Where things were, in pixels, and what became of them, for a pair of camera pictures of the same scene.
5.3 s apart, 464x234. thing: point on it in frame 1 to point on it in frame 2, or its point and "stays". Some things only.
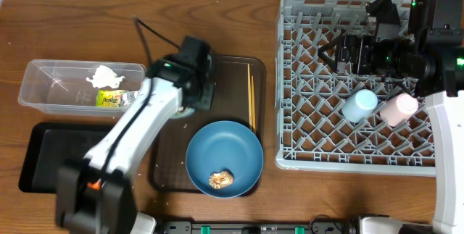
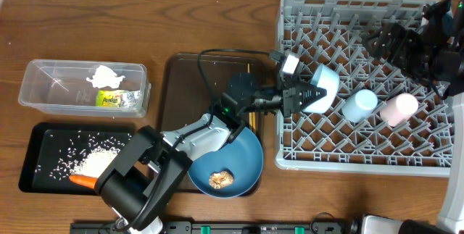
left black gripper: [208, 103] to [293, 96]
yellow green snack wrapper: [116, 98] stays
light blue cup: [359, 106] stays
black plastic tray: [48, 145] stays
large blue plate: [223, 145] stays
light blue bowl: [188, 111] to [326, 78]
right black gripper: [362, 46] to [407, 39]
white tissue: [104, 77] stays
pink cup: [399, 110] stays
